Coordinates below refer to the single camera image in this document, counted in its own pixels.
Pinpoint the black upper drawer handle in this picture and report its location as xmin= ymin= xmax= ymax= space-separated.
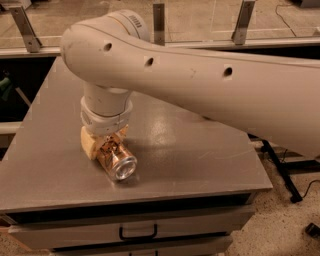
xmin=118 ymin=224 xmax=158 ymax=241

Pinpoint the white bar left side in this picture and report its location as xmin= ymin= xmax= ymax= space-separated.
xmin=0 ymin=122 xmax=21 ymax=135

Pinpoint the black cable on floor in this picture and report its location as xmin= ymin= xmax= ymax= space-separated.
xmin=301 ymin=179 xmax=320 ymax=198

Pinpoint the grey drawer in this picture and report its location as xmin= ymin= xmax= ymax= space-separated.
xmin=50 ymin=236 xmax=233 ymax=256
xmin=9 ymin=205 xmax=254 ymax=249

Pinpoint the grey lower drawer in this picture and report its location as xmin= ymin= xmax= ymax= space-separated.
xmin=50 ymin=236 xmax=233 ymax=256

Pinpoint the metal rail bracket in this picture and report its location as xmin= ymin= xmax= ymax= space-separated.
xmin=153 ymin=3 xmax=165 ymax=46
xmin=231 ymin=0 xmax=256 ymax=45
xmin=9 ymin=6 xmax=42 ymax=53

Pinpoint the middle metal rail bracket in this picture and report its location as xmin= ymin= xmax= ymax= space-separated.
xmin=153 ymin=3 xmax=165 ymax=46

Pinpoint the right metal rail bracket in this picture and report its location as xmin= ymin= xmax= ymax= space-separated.
xmin=231 ymin=0 xmax=256 ymax=45

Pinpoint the orange soda can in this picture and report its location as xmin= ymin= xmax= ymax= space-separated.
xmin=97 ymin=134 xmax=137 ymax=182

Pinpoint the black object at right edge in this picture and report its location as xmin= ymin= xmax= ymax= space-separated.
xmin=305 ymin=223 xmax=320 ymax=238

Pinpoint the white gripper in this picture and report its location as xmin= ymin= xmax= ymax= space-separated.
xmin=80 ymin=98 xmax=133 ymax=160

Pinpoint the black metal stand leg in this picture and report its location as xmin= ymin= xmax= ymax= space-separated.
xmin=262 ymin=140 xmax=302 ymax=203

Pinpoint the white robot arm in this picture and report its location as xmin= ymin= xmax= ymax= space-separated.
xmin=61 ymin=10 xmax=320 ymax=159

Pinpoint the black cable behind glass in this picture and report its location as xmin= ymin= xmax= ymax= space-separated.
xmin=274 ymin=2 xmax=298 ymax=38

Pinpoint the horizontal metal rail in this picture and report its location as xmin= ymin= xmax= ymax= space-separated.
xmin=0 ymin=36 xmax=320 ymax=60

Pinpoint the grey upper drawer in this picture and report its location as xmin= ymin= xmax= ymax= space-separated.
xmin=9 ymin=205 xmax=254 ymax=249

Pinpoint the left metal rail bracket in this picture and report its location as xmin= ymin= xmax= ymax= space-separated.
xmin=9 ymin=6 xmax=42 ymax=53

